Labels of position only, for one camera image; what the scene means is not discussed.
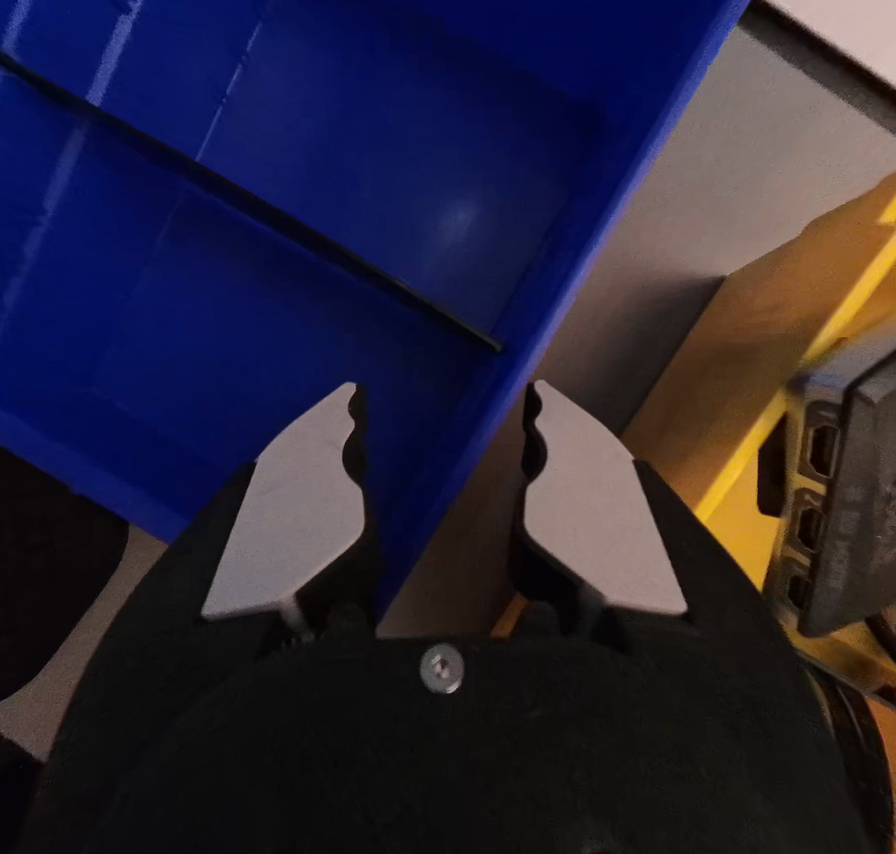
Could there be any yellow plastic bin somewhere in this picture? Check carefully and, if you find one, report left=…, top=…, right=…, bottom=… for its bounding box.
left=490, top=172, right=896, bottom=711

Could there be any blue plastic bin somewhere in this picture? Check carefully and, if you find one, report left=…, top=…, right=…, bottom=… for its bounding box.
left=0, top=0, right=767, bottom=624

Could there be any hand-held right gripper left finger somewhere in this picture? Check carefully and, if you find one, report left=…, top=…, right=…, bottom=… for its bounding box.
left=201, top=380, right=371, bottom=637

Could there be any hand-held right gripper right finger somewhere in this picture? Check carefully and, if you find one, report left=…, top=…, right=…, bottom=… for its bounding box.
left=519, top=378, right=688, bottom=632

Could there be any grey hdmi switch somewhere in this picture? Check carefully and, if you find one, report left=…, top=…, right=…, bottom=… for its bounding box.
left=794, top=340, right=896, bottom=639

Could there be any thin black switch cable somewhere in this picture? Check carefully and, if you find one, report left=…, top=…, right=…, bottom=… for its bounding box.
left=805, top=661, right=896, bottom=854

